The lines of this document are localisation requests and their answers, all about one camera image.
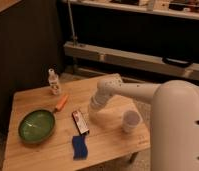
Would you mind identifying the blue sponge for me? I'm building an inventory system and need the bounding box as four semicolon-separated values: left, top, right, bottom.
72;135;88;160

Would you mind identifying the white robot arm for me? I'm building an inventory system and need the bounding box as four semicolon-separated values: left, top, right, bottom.
89;77;199;171

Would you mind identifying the white paper cup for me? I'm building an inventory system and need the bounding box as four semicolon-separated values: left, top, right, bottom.
122;110;141;133

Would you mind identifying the small clear bottle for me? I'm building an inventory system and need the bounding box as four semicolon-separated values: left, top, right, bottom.
48;68;61;95

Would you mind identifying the wooden table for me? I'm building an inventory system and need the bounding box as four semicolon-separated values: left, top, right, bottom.
3;78;150;171

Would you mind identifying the long grey metal case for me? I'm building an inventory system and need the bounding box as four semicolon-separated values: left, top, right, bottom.
64;42;199;81

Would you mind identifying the metal pole stand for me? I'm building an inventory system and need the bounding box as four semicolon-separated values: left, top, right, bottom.
67;0;78;46

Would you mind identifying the upper shelf with clutter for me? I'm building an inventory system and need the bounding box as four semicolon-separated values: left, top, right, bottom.
61;0;199;20

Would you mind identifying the green pan orange handle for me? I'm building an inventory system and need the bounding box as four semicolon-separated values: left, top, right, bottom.
18;94;69;144

